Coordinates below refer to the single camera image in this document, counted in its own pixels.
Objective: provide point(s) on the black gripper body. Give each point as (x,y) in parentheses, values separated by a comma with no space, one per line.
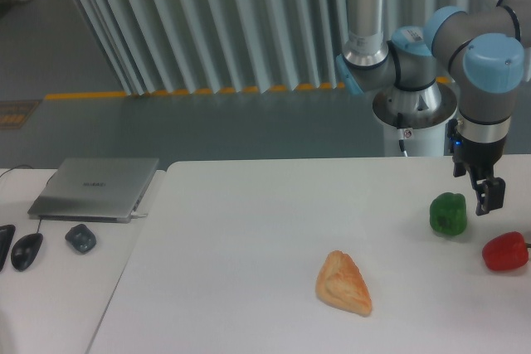
(479,158)

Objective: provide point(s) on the red bell pepper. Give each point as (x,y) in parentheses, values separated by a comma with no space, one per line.
(506,252)

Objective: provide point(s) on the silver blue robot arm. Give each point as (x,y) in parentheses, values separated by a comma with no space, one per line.
(459,72)

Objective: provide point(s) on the green bell pepper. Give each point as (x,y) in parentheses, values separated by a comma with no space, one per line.
(448,214)

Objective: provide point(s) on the golden triangular pastry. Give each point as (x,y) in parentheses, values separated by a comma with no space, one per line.
(341,285)

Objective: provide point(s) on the corrugated grey folding screen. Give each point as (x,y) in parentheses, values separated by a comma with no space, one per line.
(220,45)

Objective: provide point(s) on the silver closed laptop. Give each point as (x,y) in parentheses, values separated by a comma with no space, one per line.
(95,189)

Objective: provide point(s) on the dark grey small controller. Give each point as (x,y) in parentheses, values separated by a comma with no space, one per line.
(81,239)

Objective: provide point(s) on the black computer mouse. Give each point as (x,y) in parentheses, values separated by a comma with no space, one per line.
(25,250)

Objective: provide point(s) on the black keyboard edge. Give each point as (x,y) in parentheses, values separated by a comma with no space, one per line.
(6,235)

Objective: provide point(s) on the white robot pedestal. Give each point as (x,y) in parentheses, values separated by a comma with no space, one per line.
(414,123)

